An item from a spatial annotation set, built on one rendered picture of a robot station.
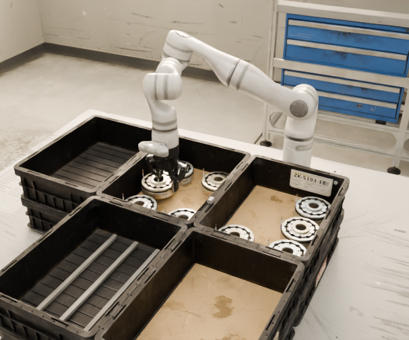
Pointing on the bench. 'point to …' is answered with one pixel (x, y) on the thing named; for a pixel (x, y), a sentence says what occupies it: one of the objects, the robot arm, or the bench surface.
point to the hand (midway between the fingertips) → (167, 185)
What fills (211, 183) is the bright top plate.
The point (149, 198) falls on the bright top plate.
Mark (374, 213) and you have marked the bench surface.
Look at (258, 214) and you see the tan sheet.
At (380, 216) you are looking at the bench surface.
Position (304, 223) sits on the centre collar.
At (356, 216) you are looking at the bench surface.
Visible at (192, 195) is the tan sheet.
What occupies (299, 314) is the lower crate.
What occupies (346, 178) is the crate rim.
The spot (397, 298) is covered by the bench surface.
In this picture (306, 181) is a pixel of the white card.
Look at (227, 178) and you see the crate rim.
